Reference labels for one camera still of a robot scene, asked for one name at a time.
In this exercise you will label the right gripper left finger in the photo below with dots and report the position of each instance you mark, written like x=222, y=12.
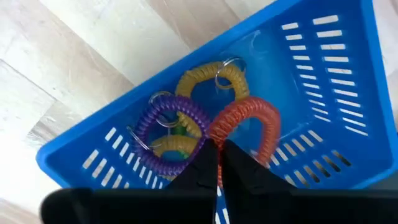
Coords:
x=202, y=168

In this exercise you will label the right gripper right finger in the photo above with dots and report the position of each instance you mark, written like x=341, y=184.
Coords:
x=242, y=174

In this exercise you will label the blue plastic basket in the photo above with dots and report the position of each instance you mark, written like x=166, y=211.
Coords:
x=280, y=62

